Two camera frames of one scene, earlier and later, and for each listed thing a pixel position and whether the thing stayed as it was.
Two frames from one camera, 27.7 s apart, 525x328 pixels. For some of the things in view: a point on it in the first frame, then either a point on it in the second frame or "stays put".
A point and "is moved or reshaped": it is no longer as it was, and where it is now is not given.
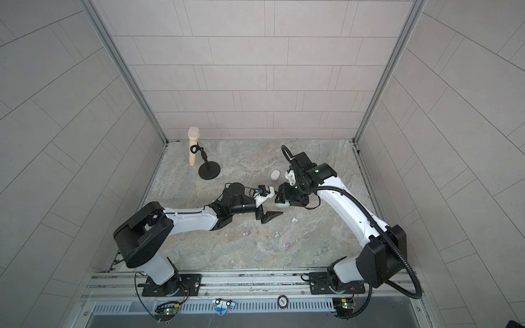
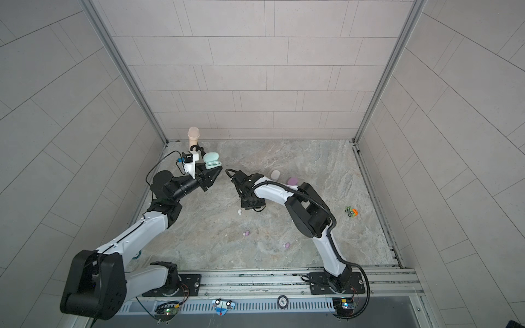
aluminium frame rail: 126,289 stays put
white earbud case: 275,175 stays put
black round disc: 282,301 stays put
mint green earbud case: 283,205 is moved or reshaped
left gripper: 265,218 -> 204,184
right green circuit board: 344,307 stays put
